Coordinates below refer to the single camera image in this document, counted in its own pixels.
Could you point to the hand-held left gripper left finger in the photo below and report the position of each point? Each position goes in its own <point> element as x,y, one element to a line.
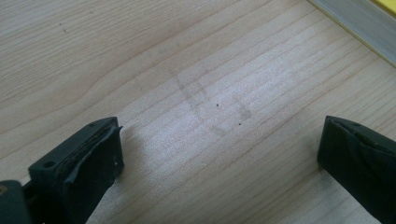
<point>84,168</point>

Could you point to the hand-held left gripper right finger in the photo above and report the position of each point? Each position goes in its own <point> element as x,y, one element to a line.
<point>361,168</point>

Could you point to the teal picture-cover book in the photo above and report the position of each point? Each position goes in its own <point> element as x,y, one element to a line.
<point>358,18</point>

